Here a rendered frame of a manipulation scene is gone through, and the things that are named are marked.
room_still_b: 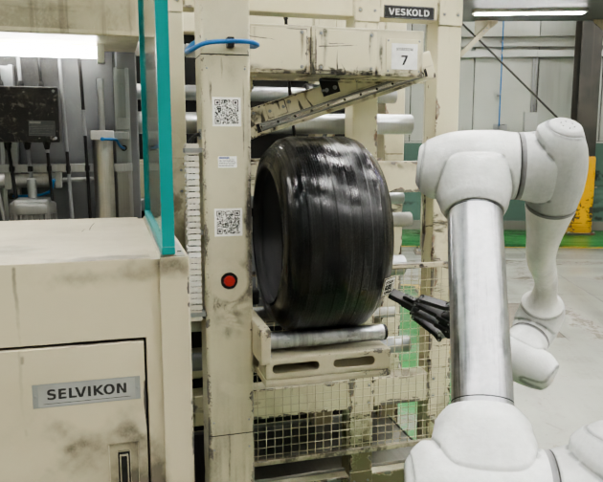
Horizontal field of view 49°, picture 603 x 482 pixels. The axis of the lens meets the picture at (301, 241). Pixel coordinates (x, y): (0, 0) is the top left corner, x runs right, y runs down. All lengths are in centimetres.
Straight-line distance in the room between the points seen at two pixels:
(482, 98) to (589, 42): 170
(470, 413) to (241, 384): 95
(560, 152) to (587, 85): 984
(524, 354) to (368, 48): 105
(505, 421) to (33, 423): 69
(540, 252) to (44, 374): 99
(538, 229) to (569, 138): 21
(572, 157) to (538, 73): 1026
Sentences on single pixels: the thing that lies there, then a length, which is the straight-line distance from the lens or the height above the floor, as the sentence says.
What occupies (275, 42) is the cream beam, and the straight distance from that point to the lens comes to 210.
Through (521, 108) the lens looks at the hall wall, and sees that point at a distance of 1146.
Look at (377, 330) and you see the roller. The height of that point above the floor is 91.
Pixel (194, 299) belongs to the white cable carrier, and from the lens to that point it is 183.
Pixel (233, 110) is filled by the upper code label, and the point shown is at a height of 151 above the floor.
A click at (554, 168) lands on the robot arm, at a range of 134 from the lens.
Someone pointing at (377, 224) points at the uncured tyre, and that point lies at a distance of 171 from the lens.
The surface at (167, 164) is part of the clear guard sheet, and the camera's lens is 98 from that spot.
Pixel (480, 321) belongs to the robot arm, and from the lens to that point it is 116.
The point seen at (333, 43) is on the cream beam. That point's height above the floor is 173.
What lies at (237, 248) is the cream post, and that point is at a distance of 181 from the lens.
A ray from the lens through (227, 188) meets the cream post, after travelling 179.
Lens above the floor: 144
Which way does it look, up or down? 9 degrees down
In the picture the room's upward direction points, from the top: straight up
